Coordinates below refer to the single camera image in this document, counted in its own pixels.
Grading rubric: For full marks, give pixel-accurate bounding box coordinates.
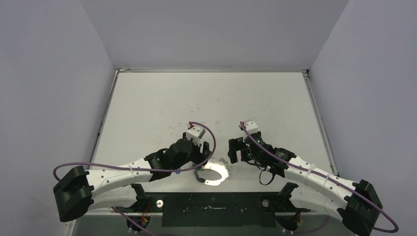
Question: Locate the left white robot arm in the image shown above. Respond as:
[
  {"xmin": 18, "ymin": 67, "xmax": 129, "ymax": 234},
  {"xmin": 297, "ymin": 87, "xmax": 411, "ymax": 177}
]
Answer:
[{"xmin": 53, "ymin": 139, "xmax": 214, "ymax": 222}]

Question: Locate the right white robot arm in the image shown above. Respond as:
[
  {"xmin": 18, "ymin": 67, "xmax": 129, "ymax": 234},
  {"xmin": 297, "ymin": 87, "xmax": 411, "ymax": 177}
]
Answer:
[{"xmin": 228, "ymin": 131, "xmax": 383, "ymax": 236}]

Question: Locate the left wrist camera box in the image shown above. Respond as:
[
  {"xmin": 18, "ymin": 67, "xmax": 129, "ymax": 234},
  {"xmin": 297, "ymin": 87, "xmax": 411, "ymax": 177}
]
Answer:
[{"xmin": 185, "ymin": 123, "xmax": 206, "ymax": 146}]

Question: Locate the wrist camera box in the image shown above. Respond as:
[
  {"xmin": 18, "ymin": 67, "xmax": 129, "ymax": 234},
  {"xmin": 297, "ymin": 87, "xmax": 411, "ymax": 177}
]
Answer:
[
  {"xmin": 243, "ymin": 120, "xmax": 258, "ymax": 134},
  {"xmin": 185, "ymin": 123, "xmax": 206, "ymax": 146}
]

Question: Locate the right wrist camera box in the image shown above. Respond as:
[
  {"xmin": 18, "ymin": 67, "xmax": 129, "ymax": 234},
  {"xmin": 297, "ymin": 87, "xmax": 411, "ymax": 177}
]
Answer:
[{"xmin": 243, "ymin": 120, "xmax": 258, "ymax": 134}]

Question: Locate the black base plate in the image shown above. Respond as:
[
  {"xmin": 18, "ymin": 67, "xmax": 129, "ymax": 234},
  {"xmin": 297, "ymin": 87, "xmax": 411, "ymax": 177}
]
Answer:
[{"xmin": 117, "ymin": 192, "xmax": 309, "ymax": 228}]

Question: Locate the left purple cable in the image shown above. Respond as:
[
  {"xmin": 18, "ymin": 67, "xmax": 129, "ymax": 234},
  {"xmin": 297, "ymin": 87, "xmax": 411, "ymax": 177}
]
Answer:
[{"xmin": 53, "ymin": 121, "xmax": 217, "ymax": 236}]

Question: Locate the purple cable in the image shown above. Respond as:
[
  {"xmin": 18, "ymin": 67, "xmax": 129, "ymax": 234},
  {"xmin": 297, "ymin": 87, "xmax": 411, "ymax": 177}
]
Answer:
[
  {"xmin": 53, "ymin": 121, "xmax": 217, "ymax": 236},
  {"xmin": 239, "ymin": 121, "xmax": 399, "ymax": 235}
]

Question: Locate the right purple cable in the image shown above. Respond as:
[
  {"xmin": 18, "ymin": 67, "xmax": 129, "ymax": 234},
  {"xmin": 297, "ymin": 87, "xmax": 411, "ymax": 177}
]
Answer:
[{"xmin": 239, "ymin": 121, "xmax": 399, "ymax": 235}]

